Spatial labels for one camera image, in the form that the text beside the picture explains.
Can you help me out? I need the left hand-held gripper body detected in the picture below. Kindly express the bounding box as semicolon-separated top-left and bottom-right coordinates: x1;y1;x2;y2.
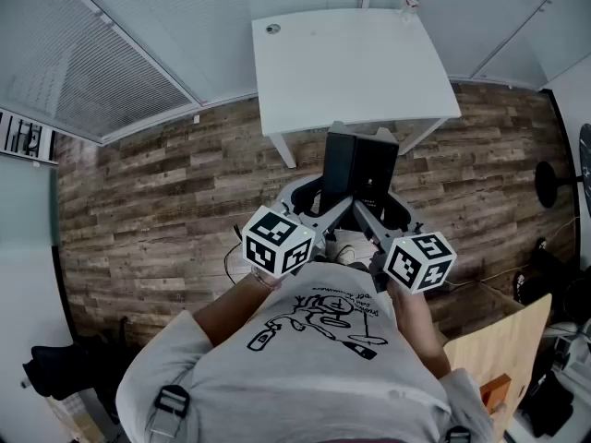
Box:
241;175;356;278

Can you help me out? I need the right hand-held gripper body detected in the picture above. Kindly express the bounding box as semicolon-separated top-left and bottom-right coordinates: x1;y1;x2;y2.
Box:
353;186;458;294

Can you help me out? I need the black box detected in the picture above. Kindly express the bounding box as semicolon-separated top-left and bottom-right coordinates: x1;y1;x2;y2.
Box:
320;130;401;219

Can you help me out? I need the person's right forearm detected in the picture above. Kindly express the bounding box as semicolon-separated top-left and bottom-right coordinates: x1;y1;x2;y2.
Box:
386;280;452;380

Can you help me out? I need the person's left forearm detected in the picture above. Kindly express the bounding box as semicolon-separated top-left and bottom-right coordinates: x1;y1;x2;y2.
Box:
192;269;283;348

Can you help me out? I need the white table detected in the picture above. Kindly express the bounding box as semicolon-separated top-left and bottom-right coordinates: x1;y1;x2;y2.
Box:
251;7;463;170

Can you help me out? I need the light wooden table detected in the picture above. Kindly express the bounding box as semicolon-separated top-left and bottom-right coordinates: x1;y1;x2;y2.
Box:
441;293;554;433

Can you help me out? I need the clear plastic water bottle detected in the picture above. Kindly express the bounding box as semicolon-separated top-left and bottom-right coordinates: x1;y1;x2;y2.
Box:
398;0;424;23

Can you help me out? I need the grey printed t-shirt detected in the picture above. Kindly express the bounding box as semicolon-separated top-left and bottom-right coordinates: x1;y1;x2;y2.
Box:
115;261;498;443

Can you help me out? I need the orange wooden block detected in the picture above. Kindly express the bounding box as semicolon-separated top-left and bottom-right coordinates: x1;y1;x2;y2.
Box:
478;373;513;417

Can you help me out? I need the round black marble table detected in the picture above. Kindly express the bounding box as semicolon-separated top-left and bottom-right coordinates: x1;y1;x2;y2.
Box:
534;125;591;211

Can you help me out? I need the black office chair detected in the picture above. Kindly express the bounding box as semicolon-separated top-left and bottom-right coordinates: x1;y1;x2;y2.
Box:
21;316;128;426

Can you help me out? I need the beaded bracelet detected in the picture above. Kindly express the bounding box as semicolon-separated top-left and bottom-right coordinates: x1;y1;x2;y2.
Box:
251;265;283;293

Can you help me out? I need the black floor cable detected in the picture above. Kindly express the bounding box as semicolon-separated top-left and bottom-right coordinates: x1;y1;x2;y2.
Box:
223;241;248;287

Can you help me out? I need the black white wall sign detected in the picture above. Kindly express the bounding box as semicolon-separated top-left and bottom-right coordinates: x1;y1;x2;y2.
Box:
0;111;55;161

